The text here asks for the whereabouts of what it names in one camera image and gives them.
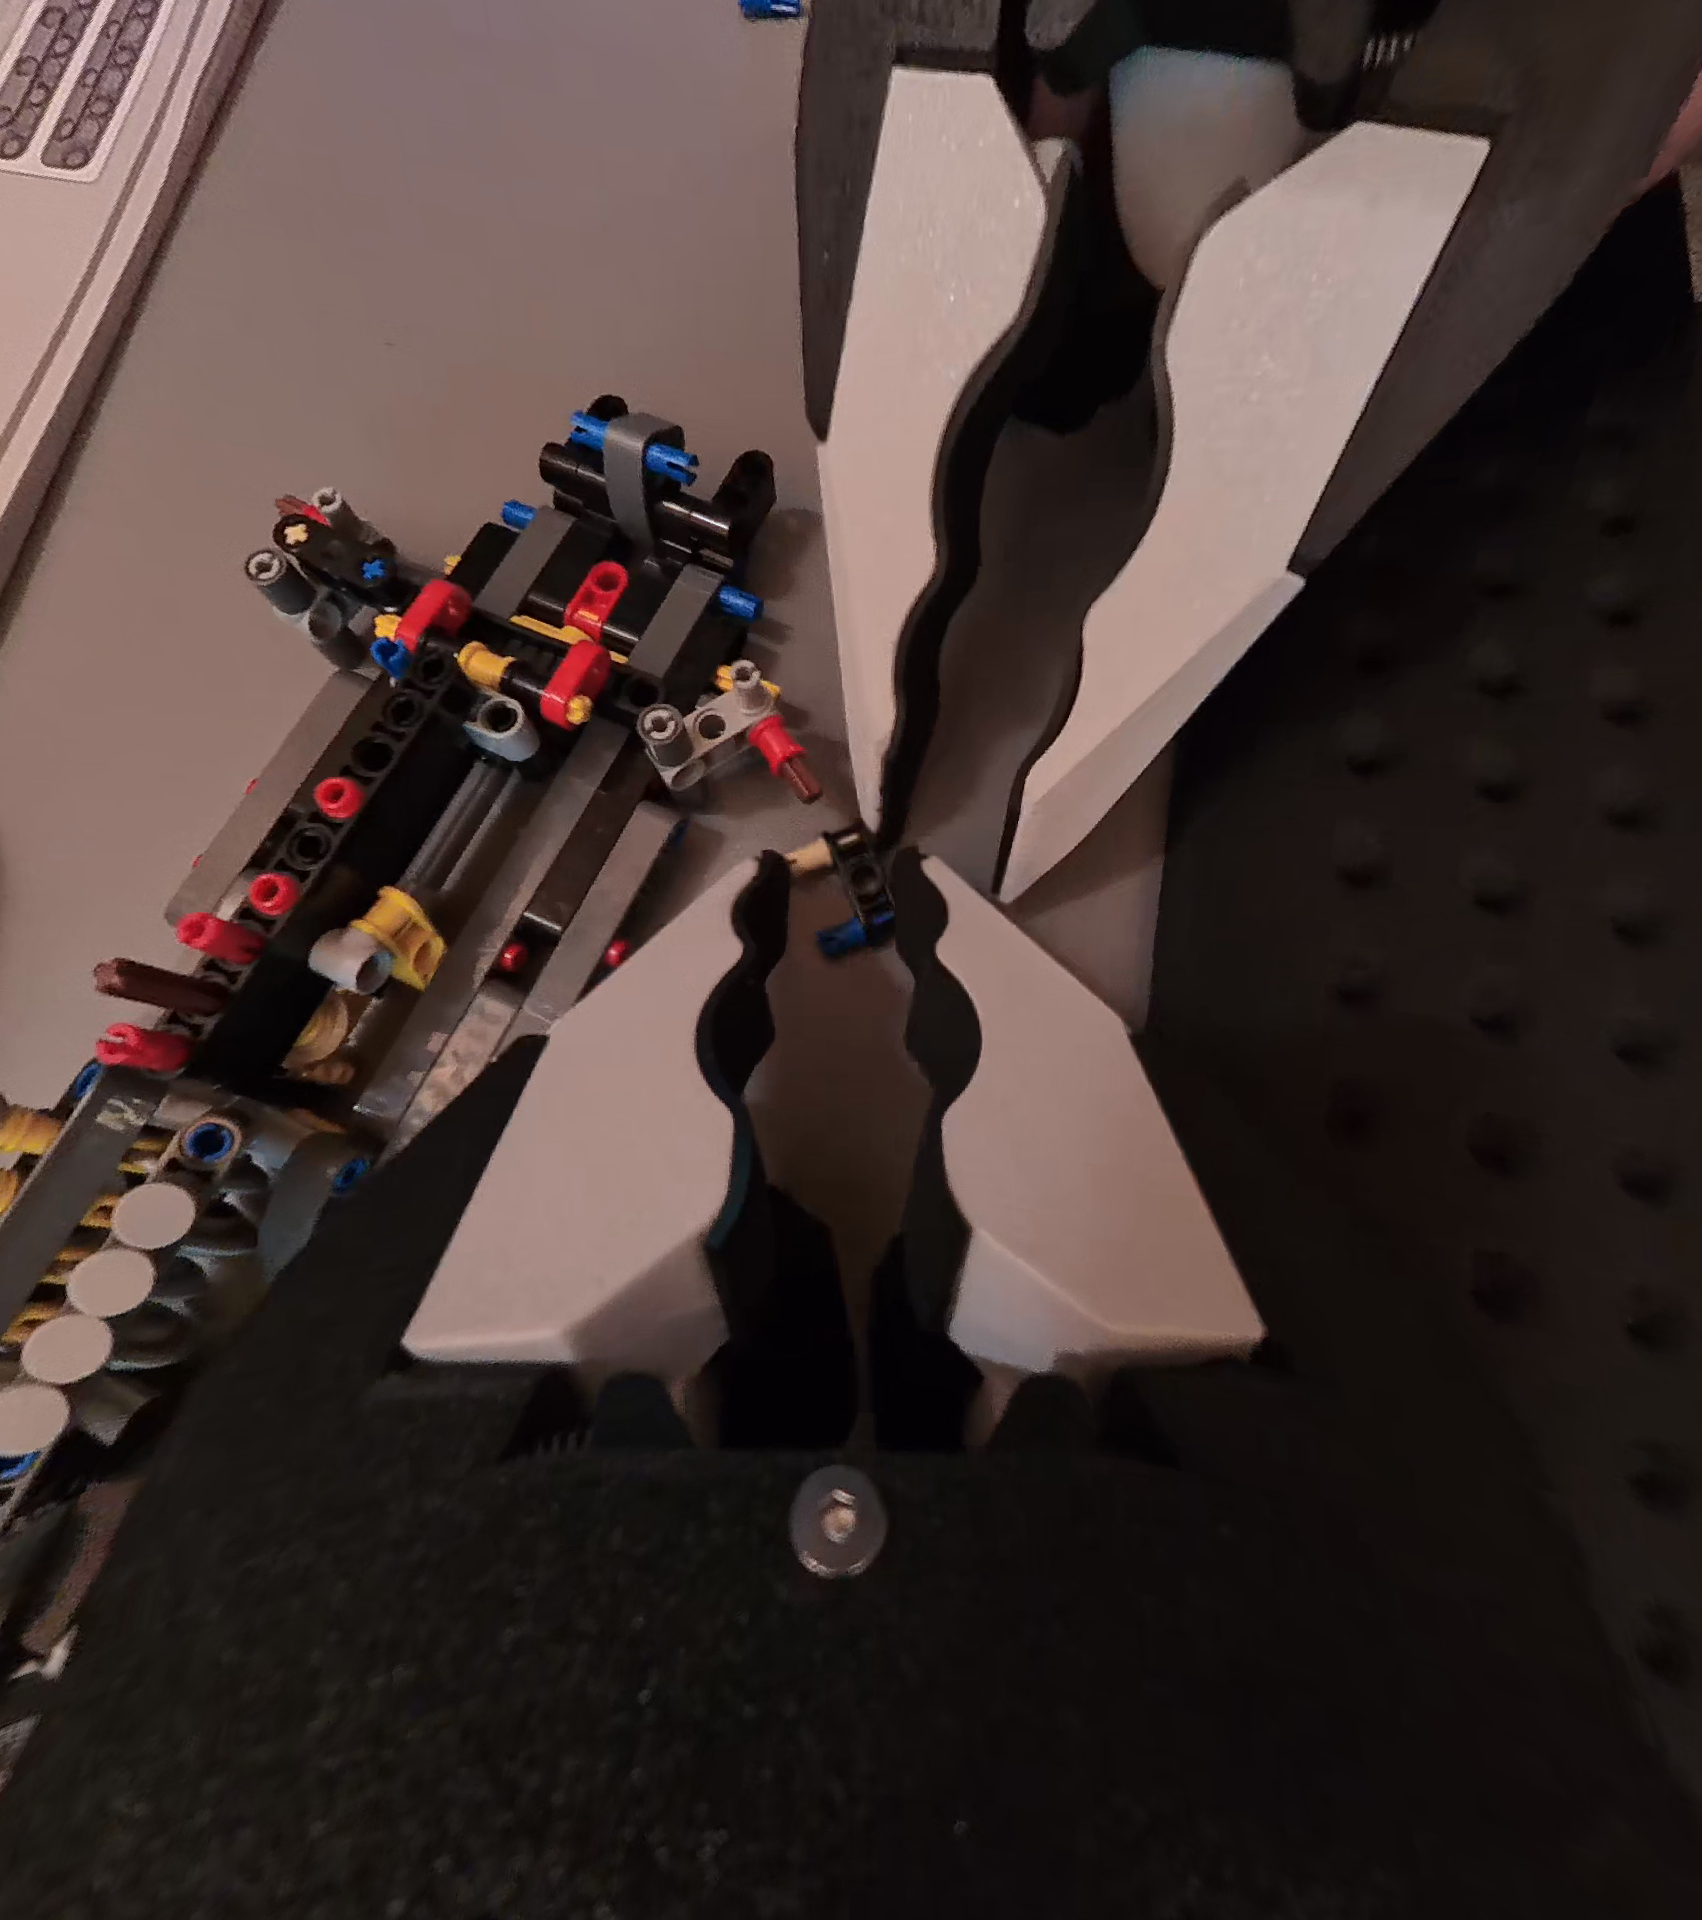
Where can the lego instruction booklet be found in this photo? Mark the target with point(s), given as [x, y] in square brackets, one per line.
[40, 375]

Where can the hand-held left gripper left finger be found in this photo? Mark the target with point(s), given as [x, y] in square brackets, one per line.
[580, 1185]

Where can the black perforated mat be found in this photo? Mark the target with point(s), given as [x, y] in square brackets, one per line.
[1467, 975]

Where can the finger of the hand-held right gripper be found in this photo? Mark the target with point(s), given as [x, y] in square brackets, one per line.
[911, 330]
[1270, 421]

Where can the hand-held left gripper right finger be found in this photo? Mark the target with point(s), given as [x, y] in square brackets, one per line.
[1090, 1185]

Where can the grey lego car chassis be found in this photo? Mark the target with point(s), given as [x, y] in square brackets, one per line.
[387, 781]

